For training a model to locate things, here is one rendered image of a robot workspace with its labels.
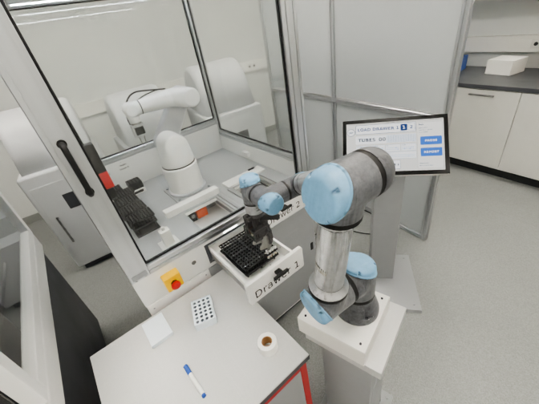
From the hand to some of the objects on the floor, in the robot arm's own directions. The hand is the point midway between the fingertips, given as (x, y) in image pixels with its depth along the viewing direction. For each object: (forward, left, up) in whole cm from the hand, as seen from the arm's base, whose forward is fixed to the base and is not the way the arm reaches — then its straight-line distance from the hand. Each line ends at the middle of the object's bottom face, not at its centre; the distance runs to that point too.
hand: (267, 245), depth 121 cm
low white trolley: (+9, +43, -95) cm, 104 cm away
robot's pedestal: (-40, +5, -94) cm, 102 cm away
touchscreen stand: (-34, -82, -92) cm, 128 cm away
